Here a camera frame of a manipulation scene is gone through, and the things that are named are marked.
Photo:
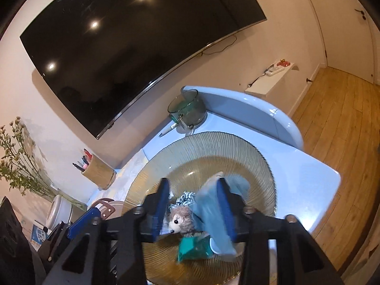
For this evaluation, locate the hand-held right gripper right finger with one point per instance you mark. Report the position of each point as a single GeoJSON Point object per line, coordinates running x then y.
{"type": "Point", "coordinates": [225, 207]}

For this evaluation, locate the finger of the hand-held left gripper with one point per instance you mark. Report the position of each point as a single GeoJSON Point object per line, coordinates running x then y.
{"type": "Point", "coordinates": [83, 221]}

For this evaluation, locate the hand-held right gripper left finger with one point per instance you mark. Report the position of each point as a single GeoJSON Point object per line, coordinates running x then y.
{"type": "Point", "coordinates": [161, 207]}

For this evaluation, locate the blue microfiber cloth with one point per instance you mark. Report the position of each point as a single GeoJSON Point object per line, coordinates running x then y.
{"type": "Point", "coordinates": [207, 213]}

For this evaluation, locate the small brown plush toy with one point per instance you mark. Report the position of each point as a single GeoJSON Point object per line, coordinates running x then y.
{"type": "Point", "coordinates": [181, 218]}

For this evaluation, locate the dark striped cloth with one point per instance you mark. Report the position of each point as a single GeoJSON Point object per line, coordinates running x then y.
{"type": "Point", "coordinates": [187, 198]}

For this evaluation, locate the green packet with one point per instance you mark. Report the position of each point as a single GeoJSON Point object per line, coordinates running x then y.
{"type": "Point", "coordinates": [193, 246]}

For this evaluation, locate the ribbed gold glass plate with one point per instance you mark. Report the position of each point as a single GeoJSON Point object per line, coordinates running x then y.
{"type": "Point", "coordinates": [207, 160]}

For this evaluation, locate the small brown bag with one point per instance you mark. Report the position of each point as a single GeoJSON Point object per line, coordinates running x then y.
{"type": "Point", "coordinates": [104, 210]}

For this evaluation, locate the beige tumbler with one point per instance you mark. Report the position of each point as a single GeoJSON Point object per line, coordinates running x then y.
{"type": "Point", "coordinates": [61, 210]}

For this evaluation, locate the wooden pen holder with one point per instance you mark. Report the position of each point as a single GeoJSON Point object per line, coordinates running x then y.
{"type": "Point", "coordinates": [101, 175]}

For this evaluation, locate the bunch of pens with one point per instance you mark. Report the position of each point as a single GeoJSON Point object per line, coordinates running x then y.
{"type": "Point", "coordinates": [83, 161]}

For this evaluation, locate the white green pen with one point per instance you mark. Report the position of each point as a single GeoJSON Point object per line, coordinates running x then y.
{"type": "Point", "coordinates": [169, 129]}

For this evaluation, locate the green glass cup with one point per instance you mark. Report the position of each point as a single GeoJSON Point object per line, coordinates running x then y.
{"type": "Point", "coordinates": [190, 109]}

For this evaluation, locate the white power strip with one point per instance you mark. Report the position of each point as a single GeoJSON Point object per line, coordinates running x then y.
{"type": "Point", "coordinates": [276, 70]}

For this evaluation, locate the small red object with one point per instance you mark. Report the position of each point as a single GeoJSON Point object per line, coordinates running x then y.
{"type": "Point", "coordinates": [283, 63]}

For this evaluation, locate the black television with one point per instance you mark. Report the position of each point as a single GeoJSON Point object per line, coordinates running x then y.
{"type": "Point", "coordinates": [118, 35]}

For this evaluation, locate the white door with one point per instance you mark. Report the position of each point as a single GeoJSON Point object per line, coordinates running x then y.
{"type": "Point", "coordinates": [341, 20]}

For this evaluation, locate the white wall shelf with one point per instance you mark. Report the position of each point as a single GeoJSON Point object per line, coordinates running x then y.
{"type": "Point", "coordinates": [267, 84]}

